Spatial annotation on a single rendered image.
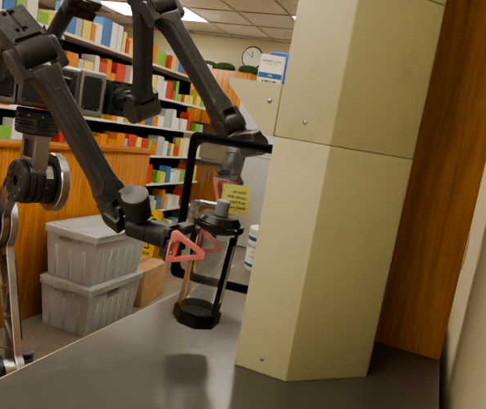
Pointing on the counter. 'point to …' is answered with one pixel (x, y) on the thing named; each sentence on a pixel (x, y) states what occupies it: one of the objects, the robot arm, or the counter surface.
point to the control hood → (260, 101)
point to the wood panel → (446, 173)
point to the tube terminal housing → (337, 185)
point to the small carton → (271, 68)
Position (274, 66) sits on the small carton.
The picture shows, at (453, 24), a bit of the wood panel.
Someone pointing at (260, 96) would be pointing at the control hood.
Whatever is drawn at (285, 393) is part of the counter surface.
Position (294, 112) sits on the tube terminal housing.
